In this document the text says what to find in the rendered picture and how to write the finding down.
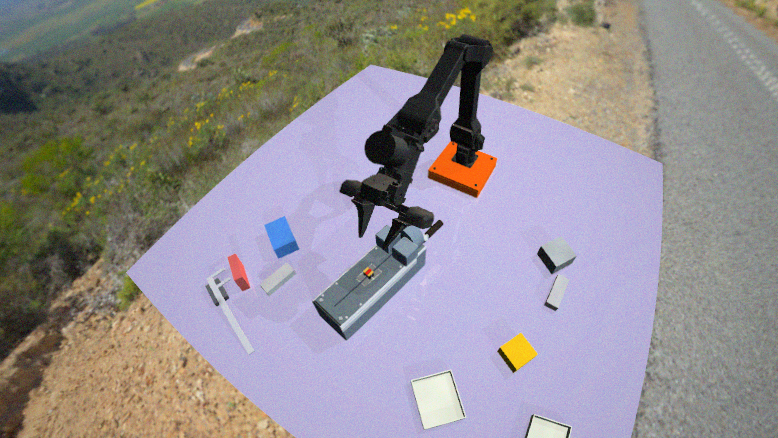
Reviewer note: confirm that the blue rectangular block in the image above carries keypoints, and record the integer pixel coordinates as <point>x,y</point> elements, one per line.
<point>281,237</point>

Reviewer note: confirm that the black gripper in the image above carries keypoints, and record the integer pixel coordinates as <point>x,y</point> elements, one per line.
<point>408,216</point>

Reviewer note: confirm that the yellow square block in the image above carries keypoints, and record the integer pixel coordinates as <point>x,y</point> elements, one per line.
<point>517,352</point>

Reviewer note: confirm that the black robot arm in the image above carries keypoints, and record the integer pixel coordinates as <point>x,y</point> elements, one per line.
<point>401,140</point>

